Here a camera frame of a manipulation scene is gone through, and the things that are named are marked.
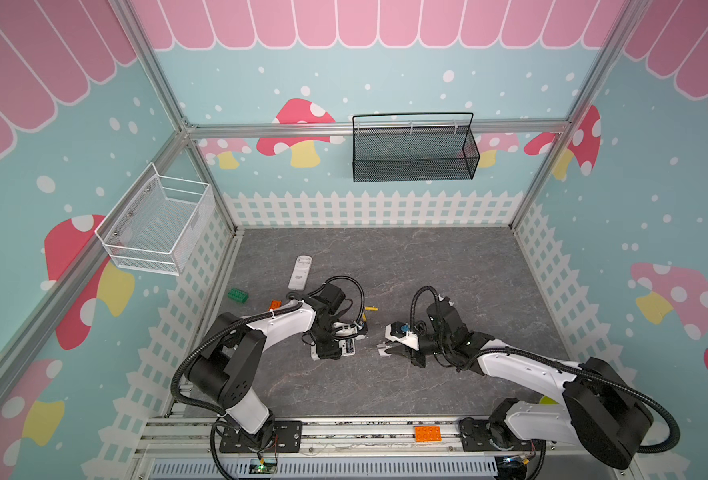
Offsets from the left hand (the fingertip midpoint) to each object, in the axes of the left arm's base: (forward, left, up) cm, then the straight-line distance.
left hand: (332, 346), depth 90 cm
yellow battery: (+13, -12, 0) cm, 17 cm away
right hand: (-3, -16, +9) cm, 19 cm away
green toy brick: (+17, +33, +1) cm, 37 cm away
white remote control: (+26, +14, +1) cm, 30 cm away
